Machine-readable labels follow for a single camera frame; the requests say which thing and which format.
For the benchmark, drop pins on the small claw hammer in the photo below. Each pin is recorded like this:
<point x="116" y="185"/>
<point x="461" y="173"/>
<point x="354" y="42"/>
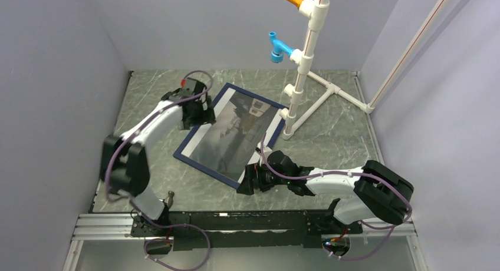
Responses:
<point x="168" y="201"/>

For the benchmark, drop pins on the white pvc pipe stand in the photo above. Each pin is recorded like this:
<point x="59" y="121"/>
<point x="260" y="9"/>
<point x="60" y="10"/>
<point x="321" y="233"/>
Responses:
<point x="316" y="12"/>

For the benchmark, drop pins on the glossy photo white borders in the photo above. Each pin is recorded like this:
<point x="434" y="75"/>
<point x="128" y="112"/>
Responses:
<point x="234" y="136"/>

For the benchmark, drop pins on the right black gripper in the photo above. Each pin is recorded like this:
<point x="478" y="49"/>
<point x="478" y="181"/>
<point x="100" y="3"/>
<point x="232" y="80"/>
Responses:
<point x="246" y="187"/>

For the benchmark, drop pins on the brown wooden picture frame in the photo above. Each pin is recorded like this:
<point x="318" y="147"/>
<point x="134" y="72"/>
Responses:
<point x="179" y="154"/>

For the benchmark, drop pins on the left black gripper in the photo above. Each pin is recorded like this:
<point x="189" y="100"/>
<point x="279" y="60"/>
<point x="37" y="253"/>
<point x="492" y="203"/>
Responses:
<point x="206" y="116"/>

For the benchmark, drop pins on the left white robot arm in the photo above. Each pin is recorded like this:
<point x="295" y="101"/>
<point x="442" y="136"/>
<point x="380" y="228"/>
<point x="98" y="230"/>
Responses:
<point x="125" y="170"/>

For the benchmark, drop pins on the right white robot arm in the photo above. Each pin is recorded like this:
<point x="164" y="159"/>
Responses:
<point x="372" y="190"/>

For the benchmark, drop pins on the blue pipe fitting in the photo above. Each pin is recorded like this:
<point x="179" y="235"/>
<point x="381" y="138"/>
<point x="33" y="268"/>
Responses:
<point x="279" y="48"/>

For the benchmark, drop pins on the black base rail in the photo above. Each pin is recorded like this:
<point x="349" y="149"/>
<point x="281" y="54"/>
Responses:
<point x="261" y="228"/>

